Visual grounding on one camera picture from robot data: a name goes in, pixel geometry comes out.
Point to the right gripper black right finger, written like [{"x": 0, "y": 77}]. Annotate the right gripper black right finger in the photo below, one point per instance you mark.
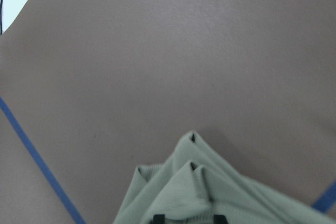
[{"x": 219, "y": 219}]

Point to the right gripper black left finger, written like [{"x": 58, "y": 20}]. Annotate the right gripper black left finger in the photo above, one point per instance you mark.
[{"x": 159, "y": 219}]

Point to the olive green long-sleeve shirt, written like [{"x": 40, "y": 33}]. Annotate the olive green long-sleeve shirt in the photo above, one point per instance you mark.
[{"x": 195, "y": 183}]

